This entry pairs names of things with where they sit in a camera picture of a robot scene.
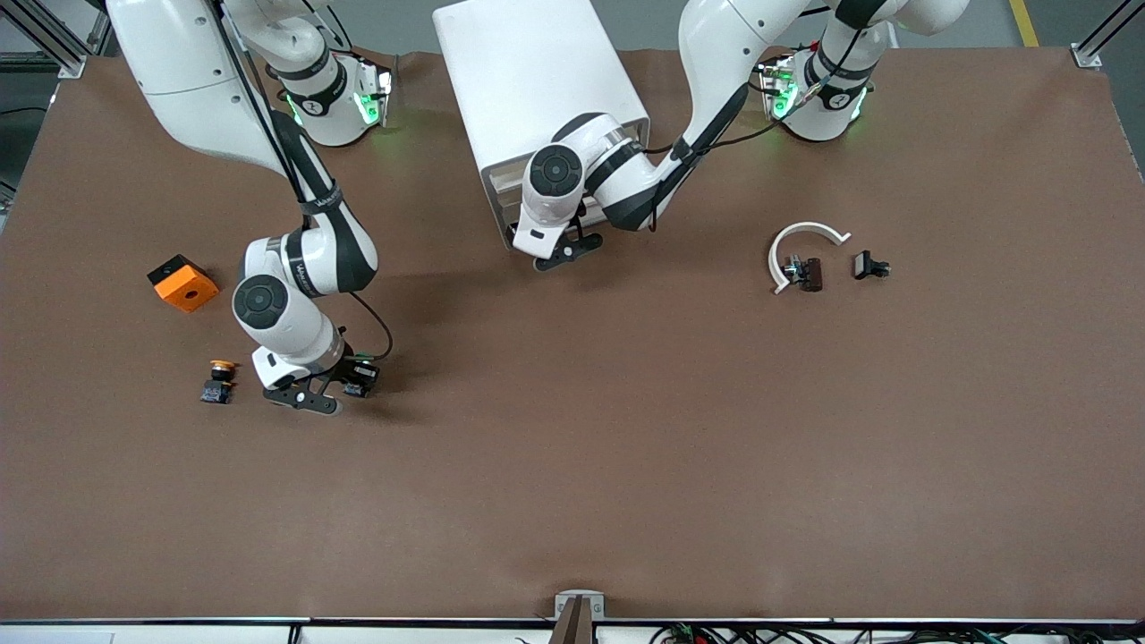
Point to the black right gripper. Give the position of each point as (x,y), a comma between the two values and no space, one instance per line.
(345,370)

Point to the green push button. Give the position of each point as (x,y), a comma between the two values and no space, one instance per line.
(365,377)

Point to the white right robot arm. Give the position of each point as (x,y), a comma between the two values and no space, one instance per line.
(179,72)

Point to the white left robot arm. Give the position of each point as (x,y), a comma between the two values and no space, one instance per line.
(716,36)

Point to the yellow push button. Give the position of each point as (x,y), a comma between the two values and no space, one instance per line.
(218,383)

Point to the black square push button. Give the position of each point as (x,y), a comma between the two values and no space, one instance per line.
(864,265)

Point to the orange box with hole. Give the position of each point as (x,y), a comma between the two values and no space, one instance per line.
(188,288)

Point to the white semicircular pipe clamp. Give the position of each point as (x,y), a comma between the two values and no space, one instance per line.
(809,228)

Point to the white table front rail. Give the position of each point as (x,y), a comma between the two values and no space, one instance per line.
(179,631)

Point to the metal bracket with post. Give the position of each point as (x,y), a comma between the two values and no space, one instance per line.
(580,617)

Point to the aluminium frame profile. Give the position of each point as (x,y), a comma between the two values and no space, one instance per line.
(72,67)
(1087,55)

